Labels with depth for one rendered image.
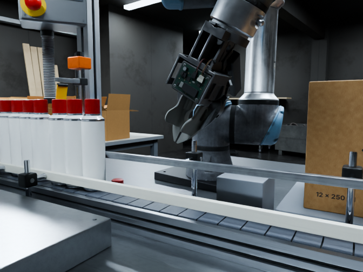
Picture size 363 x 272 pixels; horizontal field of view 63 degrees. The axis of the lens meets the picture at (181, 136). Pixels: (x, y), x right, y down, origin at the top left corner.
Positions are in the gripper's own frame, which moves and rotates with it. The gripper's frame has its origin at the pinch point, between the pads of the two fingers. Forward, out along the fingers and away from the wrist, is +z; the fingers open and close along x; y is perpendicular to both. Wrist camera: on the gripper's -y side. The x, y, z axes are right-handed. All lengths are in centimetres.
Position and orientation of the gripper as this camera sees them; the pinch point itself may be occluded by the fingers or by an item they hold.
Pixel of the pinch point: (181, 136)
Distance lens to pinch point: 55.3
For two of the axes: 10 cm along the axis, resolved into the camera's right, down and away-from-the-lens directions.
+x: 7.5, 5.5, -3.8
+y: -5.1, 0.9, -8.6
